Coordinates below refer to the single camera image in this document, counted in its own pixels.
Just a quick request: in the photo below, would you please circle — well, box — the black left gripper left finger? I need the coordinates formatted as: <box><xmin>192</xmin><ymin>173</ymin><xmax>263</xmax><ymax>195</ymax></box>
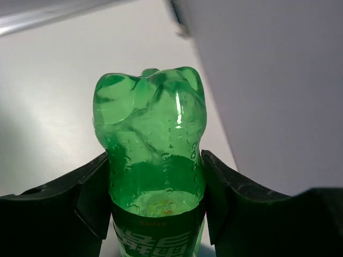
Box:
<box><xmin>1</xmin><ymin>153</ymin><xmax>110</xmax><ymax>256</ymax></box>

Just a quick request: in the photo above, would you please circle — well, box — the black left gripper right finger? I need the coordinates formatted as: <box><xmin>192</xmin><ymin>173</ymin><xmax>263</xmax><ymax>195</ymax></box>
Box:
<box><xmin>202</xmin><ymin>150</ymin><xmax>342</xmax><ymax>256</ymax></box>

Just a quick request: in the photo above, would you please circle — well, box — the green soda bottle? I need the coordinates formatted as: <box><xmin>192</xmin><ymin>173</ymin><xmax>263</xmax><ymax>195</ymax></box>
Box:
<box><xmin>93</xmin><ymin>66</ymin><xmax>207</xmax><ymax>256</ymax></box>

